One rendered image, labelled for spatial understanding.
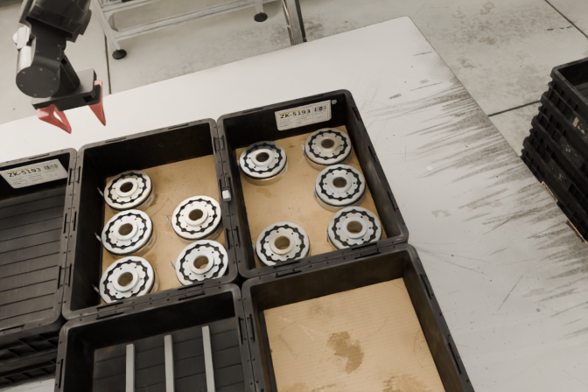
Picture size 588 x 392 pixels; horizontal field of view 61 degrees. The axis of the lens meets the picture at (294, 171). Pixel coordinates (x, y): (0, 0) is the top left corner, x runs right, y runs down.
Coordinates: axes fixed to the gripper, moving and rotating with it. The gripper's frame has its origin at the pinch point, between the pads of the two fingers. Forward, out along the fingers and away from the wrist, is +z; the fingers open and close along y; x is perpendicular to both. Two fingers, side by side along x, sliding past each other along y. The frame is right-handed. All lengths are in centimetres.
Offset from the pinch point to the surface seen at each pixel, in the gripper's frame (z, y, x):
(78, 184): 13.4, -7.2, -1.1
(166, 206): 23.5, 7.5, -3.9
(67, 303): 14.3, -7.7, -27.0
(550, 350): 38, 74, -48
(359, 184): 21, 48, -12
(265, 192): 23.6, 28.8, -6.2
